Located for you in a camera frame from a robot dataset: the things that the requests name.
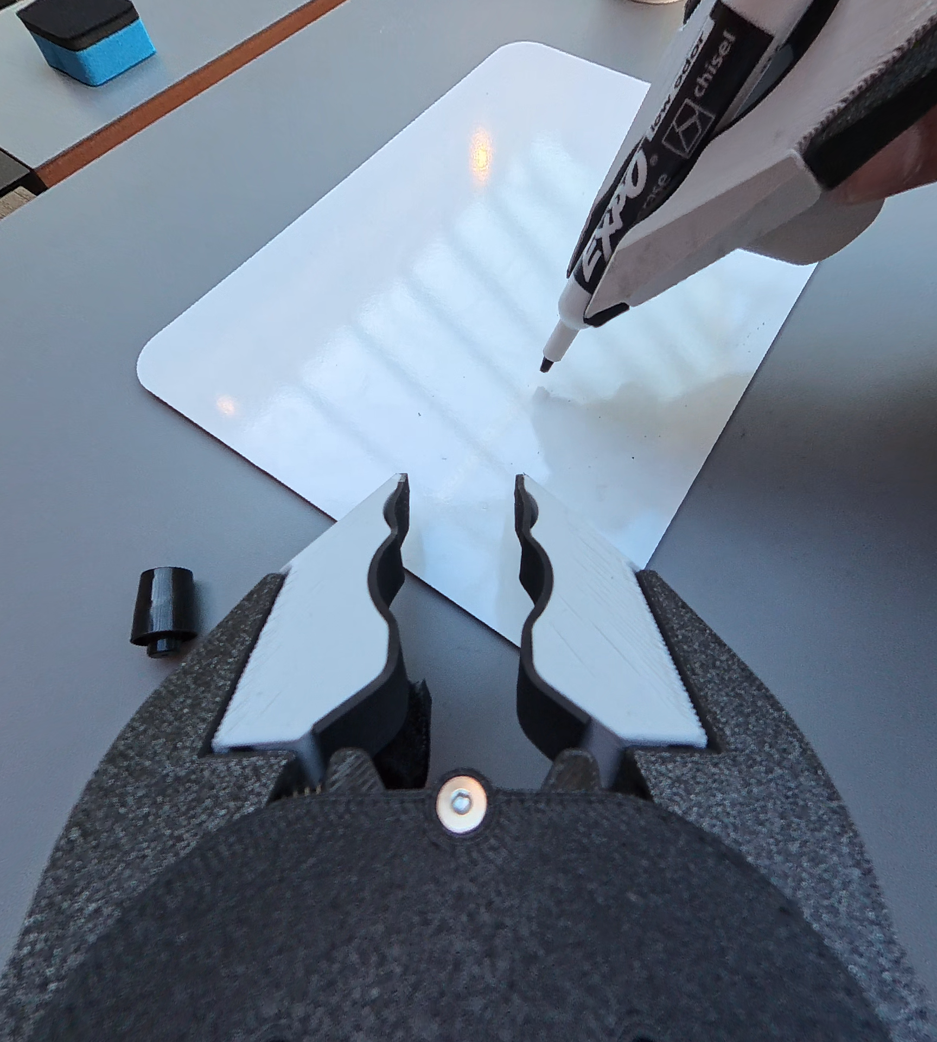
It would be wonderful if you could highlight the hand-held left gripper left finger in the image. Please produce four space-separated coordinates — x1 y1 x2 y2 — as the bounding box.
212 472 412 778

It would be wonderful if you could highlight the white whiteboard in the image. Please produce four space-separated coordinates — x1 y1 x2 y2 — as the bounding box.
136 41 819 652

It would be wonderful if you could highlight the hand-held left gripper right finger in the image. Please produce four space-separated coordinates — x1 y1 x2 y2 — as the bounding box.
513 474 709 784

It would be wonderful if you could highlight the white dry erase marker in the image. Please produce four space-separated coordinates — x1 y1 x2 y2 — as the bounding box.
539 0 762 376

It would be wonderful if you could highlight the grey desk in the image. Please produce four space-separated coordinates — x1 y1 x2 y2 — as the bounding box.
0 0 937 1042

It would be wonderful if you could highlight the person's right hand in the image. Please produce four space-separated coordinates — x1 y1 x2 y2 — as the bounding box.
833 100 937 206

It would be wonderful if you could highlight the black marker cap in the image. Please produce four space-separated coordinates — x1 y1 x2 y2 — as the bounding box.
128 566 199 660

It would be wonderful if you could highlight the blue black whiteboard eraser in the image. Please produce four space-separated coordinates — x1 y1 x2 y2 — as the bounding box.
15 0 157 88

